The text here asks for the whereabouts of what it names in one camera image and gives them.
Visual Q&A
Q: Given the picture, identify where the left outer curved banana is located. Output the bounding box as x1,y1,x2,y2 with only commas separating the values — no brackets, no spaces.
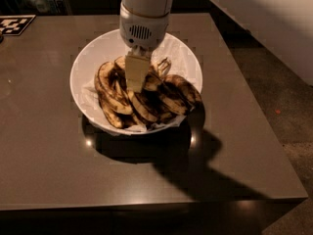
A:
94,70,133,115

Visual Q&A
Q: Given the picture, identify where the lower centre banana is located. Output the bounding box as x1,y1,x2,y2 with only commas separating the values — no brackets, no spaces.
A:
127,90,158,122

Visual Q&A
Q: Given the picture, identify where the bottom left banana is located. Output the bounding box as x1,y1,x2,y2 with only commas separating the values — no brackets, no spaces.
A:
100,99,124,129

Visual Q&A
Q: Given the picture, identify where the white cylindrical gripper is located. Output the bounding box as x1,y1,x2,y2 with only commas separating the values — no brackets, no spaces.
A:
119,4,169,92

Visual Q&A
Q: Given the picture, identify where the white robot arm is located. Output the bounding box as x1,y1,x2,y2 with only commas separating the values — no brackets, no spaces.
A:
119,0,173,92

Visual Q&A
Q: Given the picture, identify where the spotted banana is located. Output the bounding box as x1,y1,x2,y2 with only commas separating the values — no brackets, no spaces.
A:
163,74,201,107
114,56,126,82

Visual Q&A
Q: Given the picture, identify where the long centre-right banana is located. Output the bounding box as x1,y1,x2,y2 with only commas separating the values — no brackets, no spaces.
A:
143,58,189,116

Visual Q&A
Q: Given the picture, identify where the left inner dark banana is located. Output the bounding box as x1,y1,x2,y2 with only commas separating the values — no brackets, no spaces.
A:
96,62,127,104

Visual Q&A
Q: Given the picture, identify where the white ceramic bowl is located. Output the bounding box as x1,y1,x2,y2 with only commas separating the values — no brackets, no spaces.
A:
69,28,203,136

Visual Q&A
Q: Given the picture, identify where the black white fiducial marker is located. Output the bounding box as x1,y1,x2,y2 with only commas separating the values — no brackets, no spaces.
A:
0,15,36,36

